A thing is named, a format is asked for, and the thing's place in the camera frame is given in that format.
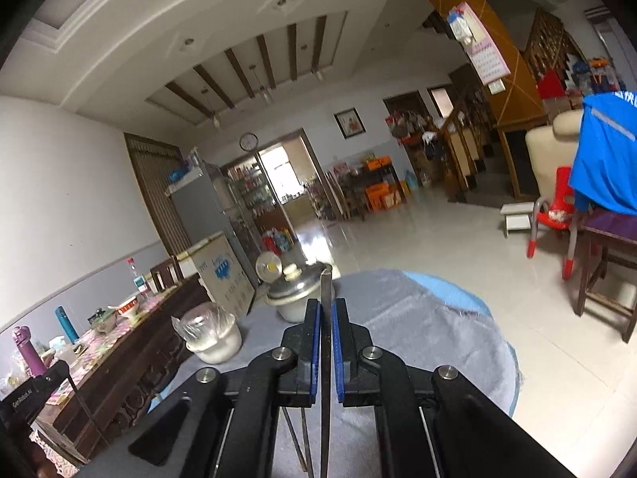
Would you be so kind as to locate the clear plastic bag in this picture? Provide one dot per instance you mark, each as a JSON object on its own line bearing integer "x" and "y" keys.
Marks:
{"x": 204, "y": 321}

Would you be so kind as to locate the dark wooden sideboard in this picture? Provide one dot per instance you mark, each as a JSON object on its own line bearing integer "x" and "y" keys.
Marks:
{"x": 129, "y": 373}

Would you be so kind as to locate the blue water jug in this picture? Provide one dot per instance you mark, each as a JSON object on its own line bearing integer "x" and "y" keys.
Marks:
{"x": 411, "y": 180}

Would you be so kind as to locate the small white stool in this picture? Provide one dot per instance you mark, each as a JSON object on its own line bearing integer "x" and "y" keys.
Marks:
{"x": 517, "y": 211}

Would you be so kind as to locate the white electric fan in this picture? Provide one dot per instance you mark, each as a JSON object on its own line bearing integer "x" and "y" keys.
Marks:
{"x": 268, "y": 269}

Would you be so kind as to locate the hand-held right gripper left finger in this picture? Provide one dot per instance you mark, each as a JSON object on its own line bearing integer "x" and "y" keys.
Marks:
{"x": 312, "y": 353}

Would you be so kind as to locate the red capped plastic bottle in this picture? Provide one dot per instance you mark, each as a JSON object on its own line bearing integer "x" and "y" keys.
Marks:
{"x": 139, "y": 279}

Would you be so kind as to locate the wall calendar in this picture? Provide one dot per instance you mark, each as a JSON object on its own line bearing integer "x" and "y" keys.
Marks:
{"x": 485, "y": 55}

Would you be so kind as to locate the orange cardboard boxes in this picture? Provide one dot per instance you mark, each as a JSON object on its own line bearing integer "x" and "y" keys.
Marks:
{"x": 385, "y": 196}

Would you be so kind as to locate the wooden stair railing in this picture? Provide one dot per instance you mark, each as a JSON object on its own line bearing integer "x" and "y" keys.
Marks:
{"x": 463, "y": 159}

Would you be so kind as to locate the purple thermos bottle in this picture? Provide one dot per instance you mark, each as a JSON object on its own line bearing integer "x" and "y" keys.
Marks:
{"x": 30, "y": 356}

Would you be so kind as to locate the round wall clock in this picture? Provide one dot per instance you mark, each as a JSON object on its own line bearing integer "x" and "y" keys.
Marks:
{"x": 248, "y": 142}

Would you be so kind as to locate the beige sofa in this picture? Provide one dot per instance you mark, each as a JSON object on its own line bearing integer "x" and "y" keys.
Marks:
{"x": 547, "y": 159}

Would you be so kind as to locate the floral table mat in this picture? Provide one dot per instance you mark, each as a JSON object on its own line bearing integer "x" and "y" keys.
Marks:
{"x": 99, "y": 343}

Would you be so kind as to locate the grey refrigerator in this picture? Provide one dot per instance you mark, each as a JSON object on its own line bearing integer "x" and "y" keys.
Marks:
{"x": 199, "y": 209}

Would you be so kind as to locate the glass lidded bowl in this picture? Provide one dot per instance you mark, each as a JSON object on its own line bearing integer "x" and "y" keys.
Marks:
{"x": 103, "y": 321}

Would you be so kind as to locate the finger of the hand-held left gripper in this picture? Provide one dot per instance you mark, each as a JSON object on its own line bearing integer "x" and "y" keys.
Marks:
{"x": 52, "y": 376}

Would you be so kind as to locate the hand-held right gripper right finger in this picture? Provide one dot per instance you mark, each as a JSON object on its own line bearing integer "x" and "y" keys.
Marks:
{"x": 340, "y": 353}

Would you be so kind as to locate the blue jacket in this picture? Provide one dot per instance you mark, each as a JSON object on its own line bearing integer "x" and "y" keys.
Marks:
{"x": 607, "y": 159}

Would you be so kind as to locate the red patterned bowl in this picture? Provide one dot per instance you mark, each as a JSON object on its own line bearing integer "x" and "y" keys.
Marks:
{"x": 128, "y": 308}

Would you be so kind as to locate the white basin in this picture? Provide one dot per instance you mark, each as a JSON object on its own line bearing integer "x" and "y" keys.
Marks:
{"x": 216, "y": 348}

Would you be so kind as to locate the red plastic child chair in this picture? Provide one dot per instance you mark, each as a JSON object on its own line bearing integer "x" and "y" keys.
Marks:
{"x": 562, "y": 194}

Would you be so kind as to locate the wooden doorway frame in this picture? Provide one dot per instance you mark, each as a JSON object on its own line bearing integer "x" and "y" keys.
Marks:
{"x": 311, "y": 159}

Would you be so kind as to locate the aluminium pot lid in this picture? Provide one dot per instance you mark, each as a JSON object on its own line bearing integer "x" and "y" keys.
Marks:
{"x": 298, "y": 284}

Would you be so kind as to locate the wooden chair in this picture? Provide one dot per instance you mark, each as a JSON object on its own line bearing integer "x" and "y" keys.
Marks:
{"x": 612, "y": 239}

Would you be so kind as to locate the white chest freezer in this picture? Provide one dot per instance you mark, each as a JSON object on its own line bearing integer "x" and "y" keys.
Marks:
{"x": 224, "y": 274}

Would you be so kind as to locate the dark wooden side table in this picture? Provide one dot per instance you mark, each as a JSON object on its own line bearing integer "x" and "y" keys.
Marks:
{"x": 368, "y": 174}

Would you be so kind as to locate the grey tablecloth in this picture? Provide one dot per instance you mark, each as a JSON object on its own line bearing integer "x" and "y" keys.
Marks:
{"x": 408, "y": 338}

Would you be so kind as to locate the framed picture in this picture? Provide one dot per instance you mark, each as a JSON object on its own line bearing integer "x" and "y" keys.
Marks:
{"x": 347, "y": 123}

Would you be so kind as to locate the teal thermos bottle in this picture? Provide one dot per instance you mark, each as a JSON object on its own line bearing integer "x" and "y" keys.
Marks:
{"x": 66, "y": 323}

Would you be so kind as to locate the light blue table cover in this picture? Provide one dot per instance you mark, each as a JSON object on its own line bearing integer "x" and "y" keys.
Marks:
{"x": 448, "y": 294}

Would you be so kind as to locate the glass shelf unit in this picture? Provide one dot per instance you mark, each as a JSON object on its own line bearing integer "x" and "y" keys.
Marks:
{"x": 249, "y": 189}

